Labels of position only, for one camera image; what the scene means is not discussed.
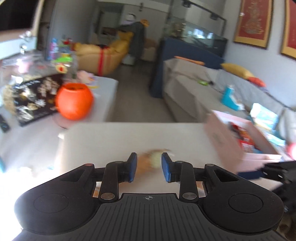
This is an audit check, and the bread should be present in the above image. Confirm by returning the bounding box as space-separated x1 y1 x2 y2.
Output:
135 149 172 178

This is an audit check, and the pink cardboard box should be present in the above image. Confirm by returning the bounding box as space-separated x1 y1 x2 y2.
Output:
204 110 282 173

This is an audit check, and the white coffee table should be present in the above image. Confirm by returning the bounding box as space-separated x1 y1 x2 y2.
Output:
55 77 118 128

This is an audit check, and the teal toy bag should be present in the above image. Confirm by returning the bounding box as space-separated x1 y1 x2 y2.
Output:
221 85 244 111

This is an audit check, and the grey covered sofa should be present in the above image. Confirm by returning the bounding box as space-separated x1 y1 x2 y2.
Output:
163 68 295 143

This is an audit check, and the orange pumpkin bucket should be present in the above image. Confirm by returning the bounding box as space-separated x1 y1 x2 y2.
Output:
55 83 94 121

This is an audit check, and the orange cushion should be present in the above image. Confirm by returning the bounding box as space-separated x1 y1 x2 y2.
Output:
247 77 266 87

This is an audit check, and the pink plush toy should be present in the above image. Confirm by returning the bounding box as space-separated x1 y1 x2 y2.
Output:
76 70 96 85

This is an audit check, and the yellow cushion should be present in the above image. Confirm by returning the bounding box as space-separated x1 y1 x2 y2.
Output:
221 63 254 79

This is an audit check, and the black gold snack bag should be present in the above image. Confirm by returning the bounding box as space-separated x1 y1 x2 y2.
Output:
12 74 63 126

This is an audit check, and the yellow armchair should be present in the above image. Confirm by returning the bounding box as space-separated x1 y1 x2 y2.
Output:
76 31 133 76

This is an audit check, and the black remote control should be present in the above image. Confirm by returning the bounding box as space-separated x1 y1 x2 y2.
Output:
0 115 11 133

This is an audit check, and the dark blue cabinet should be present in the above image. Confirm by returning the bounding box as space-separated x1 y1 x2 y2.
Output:
149 37 225 98

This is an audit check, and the large glass jar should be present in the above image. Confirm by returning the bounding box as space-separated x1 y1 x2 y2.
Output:
1 51 58 115

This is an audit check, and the colourful water bottle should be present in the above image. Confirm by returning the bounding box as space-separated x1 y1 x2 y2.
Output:
48 38 59 60

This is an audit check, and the glass fish tank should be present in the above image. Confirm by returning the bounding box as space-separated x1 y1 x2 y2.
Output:
164 18 228 58

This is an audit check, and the black television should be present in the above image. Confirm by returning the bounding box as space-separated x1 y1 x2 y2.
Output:
0 0 39 31

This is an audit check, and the red framed wall picture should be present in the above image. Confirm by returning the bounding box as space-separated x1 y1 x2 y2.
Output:
233 0 273 49

